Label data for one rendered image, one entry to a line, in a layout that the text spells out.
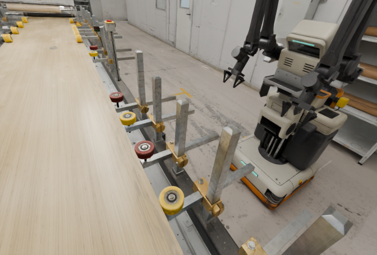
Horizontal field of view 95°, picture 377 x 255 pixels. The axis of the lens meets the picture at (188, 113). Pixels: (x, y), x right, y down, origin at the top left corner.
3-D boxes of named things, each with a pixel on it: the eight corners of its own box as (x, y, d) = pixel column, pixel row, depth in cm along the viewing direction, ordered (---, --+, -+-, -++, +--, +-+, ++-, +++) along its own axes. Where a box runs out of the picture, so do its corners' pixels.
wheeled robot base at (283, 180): (261, 140, 215) (267, 124, 202) (312, 179, 172) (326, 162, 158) (220, 160, 184) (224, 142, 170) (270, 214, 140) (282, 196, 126)
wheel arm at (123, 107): (174, 98, 134) (174, 93, 132) (176, 100, 132) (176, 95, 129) (115, 111, 113) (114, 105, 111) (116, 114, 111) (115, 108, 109)
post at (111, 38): (120, 79, 175) (113, 30, 150) (121, 80, 172) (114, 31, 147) (115, 79, 173) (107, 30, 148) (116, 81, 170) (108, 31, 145)
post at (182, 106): (178, 175, 93) (184, 97, 67) (182, 180, 91) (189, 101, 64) (173, 178, 91) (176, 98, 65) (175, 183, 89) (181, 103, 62)
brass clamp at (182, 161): (175, 146, 91) (175, 139, 88) (188, 165, 81) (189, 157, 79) (164, 150, 88) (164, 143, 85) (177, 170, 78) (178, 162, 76)
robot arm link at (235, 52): (259, 48, 103) (248, 45, 109) (250, 38, 95) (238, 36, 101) (248, 66, 106) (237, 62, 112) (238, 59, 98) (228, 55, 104)
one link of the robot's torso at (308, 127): (274, 126, 153) (285, 102, 139) (306, 146, 134) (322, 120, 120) (254, 135, 140) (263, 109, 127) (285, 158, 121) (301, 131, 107)
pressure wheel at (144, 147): (145, 175, 73) (143, 156, 67) (132, 165, 77) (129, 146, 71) (158, 163, 79) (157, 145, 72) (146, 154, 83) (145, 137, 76)
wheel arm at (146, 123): (191, 112, 115) (192, 106, 113) (194, 114, 113) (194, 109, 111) (125, 130, 95) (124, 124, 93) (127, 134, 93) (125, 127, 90)
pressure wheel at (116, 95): (120, 114, 108) (117, 98, 102) (109, 111, 110) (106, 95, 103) (127, 108, 115) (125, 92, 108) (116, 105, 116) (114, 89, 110)
